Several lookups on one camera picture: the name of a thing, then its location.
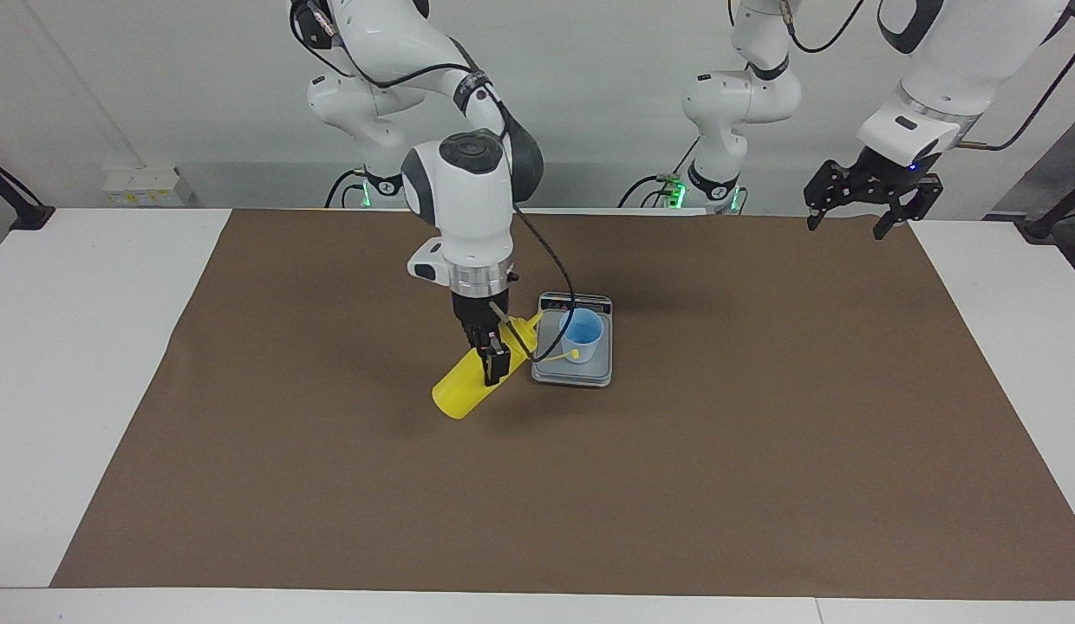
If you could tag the silver digital kitchen scale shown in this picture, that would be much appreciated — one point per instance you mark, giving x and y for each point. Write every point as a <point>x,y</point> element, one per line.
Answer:
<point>589,373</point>

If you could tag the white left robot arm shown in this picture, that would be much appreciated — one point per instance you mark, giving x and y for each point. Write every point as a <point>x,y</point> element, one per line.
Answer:
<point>962,52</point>

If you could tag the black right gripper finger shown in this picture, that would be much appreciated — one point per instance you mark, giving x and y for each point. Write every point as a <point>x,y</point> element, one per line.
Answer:
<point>497,362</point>

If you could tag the yellow squeeze bottle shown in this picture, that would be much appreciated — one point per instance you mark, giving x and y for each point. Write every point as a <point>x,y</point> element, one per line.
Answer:
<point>459,394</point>

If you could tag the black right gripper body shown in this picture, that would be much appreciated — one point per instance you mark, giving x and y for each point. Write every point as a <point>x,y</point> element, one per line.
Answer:
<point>478,316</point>

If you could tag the light blue plastic cup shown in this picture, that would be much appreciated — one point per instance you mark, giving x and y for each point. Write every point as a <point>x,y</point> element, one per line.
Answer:
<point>585,347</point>

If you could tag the brown paper table mat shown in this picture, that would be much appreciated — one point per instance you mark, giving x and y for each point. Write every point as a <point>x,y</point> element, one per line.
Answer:
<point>537,485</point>

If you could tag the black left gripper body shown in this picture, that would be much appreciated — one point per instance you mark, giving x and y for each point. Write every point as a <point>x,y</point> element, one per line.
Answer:
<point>889,178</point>

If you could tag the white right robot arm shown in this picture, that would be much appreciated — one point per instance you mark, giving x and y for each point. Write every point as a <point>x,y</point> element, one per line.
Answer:
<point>468,208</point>

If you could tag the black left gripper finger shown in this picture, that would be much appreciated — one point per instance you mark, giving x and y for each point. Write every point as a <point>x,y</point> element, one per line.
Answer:
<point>915,208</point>
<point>824,191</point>

